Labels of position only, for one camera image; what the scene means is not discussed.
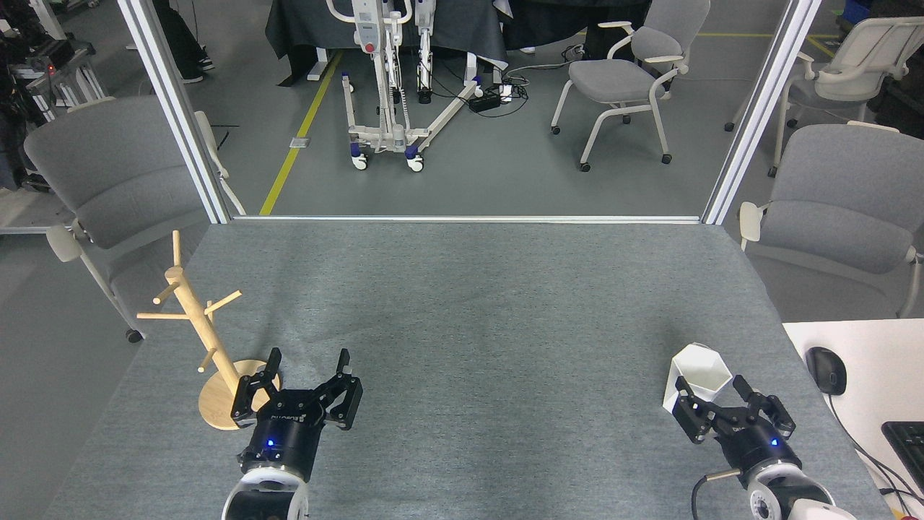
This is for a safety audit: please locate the wooden cup rack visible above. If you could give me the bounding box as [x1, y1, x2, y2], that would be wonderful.
[136, 231, 281, 432]

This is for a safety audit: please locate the black mouse cable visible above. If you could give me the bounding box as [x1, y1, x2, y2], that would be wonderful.
[827, 394, 924, 506]

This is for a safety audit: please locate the white desk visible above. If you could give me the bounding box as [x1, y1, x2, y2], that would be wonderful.
[783, 318, 924, 520]

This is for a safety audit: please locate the metal equipment rack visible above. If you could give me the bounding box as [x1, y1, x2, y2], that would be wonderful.
[0, 0, 109, 192]

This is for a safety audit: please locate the grey chair with white frame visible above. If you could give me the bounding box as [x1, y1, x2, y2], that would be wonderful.
[24, 96, 246, 344]
[551, 0, 712, 173]
[738, 123, 924, 319]

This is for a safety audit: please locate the dark table cloth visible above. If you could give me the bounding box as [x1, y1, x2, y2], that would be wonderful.
[265, 0, 510, 87]

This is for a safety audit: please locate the black computer mouse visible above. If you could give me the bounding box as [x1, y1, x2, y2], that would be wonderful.
[806, 347, 847, 397]

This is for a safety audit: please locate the silver frame post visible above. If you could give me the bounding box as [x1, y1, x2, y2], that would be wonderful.
[117, 0, 233, 225]
[702, 0, 824, 226]

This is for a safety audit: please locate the white hexagonal cup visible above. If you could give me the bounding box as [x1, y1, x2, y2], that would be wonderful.
[663, 343, 733, 414]

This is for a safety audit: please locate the black keyboard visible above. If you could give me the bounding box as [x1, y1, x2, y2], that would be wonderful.
[881, 421, 924, 492]

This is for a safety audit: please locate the white mesh-back chair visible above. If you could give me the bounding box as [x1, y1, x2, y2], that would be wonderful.
[724, 16, 924, 178]

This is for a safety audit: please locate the person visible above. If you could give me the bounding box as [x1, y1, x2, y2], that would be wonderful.
[152, 0, 215, 82]

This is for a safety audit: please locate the white wheeled stand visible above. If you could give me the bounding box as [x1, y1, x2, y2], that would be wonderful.
[325, 0, 506, 173]

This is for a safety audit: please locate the silver frame crossbar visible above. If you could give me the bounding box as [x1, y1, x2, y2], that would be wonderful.
[231, 214, 705, 225]

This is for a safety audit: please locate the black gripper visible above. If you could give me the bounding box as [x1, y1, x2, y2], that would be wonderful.
[231, 347, 363, 481]
[671, 374, 802, 481]

